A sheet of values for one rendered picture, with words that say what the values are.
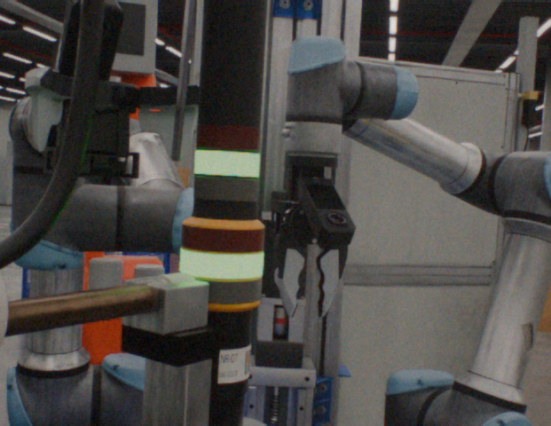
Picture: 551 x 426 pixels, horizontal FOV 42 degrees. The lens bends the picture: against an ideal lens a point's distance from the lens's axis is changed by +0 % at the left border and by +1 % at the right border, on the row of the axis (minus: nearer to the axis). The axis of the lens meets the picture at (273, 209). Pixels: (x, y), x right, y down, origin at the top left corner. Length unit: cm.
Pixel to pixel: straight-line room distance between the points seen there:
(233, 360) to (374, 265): 208
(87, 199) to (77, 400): 52
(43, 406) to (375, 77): 73
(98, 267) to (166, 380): 393
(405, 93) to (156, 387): 71
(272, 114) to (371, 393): 138
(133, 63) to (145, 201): 363
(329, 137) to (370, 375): 166
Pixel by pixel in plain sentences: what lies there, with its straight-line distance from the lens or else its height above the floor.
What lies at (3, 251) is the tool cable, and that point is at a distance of 29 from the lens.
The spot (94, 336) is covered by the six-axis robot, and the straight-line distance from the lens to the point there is 441.
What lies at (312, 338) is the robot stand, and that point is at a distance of 141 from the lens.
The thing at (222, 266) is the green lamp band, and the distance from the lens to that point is 36.
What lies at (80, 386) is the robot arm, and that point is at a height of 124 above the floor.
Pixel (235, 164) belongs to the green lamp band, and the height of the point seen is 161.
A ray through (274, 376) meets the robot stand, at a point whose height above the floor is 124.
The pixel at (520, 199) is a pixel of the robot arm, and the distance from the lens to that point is 122.
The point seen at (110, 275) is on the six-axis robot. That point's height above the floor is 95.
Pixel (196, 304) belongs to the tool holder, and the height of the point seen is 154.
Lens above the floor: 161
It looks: 3 degrees down
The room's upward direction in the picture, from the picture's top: 3 degrees clockwise
